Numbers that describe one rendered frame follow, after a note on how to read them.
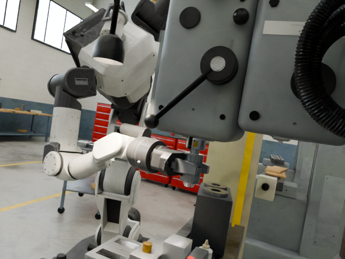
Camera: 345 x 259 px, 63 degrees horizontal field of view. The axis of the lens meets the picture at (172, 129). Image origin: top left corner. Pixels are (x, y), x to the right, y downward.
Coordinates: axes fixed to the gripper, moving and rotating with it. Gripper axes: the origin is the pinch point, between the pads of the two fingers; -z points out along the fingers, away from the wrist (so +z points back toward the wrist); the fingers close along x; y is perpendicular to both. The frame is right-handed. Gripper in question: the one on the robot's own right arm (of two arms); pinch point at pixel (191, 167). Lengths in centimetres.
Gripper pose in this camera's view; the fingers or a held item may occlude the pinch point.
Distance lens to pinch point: 68.1
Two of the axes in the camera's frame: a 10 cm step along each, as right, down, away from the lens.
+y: -1.7, 9.8, 0.4
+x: 6.0, 0.7, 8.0
